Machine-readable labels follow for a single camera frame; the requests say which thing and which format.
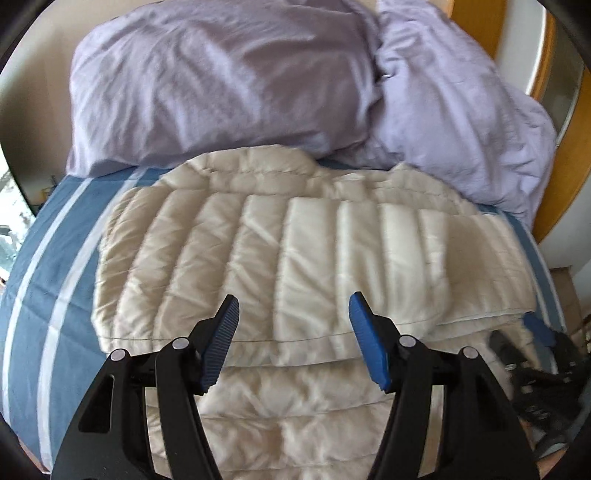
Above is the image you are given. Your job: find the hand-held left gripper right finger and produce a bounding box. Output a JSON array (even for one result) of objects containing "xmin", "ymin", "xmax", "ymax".
[{"xmin": 348, "ymin": 292, "xmax": 539, "ymax": 480}]

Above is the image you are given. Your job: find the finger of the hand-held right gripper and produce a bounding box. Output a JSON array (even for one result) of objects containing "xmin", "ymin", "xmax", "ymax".
[
  {"xmin": 522, "ymin": 313, "xmax": 581, "ymax": 370},
  {"xmin": 488, "ymin": 329, "xmax": 527, "ymax": 371}
]

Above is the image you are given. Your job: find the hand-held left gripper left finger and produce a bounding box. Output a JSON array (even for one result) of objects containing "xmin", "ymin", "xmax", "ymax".
[{"xmin": 52, "ymin": 294, "xmax": 241, "ymax": 480}]

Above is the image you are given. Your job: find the cream puffer jacket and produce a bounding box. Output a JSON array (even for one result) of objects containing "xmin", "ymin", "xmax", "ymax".
[{"xmin": 90, "ymin": 150, "xmax": 539, "ymax": 480}]

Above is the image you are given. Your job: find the cardboard box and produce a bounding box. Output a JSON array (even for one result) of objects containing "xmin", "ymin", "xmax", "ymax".
[{"xmin": 549, "ymin": 265, "xmax": 585, "ymax": 324}]

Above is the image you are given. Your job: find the blue white striped bed sheet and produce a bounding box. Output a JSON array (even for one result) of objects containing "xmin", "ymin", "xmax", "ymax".
[{"xmin": 0, "ymin": 166, "xmax": 568, "ymax": 472}]

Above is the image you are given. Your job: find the crumpled lilac duvet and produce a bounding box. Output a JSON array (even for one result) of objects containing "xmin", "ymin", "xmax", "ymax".
[{"xmin": 369, "ymin": 0, "xmax": 559, "ymax": 227}]

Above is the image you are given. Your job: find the window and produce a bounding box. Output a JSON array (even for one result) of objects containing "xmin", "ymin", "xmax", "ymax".
[{"xmin": 0, "ymin": 171, "xmax": 42, "ymax": 282}]

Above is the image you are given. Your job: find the lilac pillow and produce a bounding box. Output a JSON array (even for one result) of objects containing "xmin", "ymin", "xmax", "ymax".
[{"xmin": 67, "ymin": 0, "xmax": 382, "ymax": 178}]

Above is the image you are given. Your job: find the mirror panel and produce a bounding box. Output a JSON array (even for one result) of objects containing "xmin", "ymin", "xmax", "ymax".
[{"xmin": 531, "ymin": 9, "xmax": 585, "ymax": 144}]

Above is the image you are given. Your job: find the wooden frame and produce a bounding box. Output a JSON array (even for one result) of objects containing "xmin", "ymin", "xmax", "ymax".
[{"xmin": 450, "ymin": 0, "xmax": 583, "ymax": 245}]

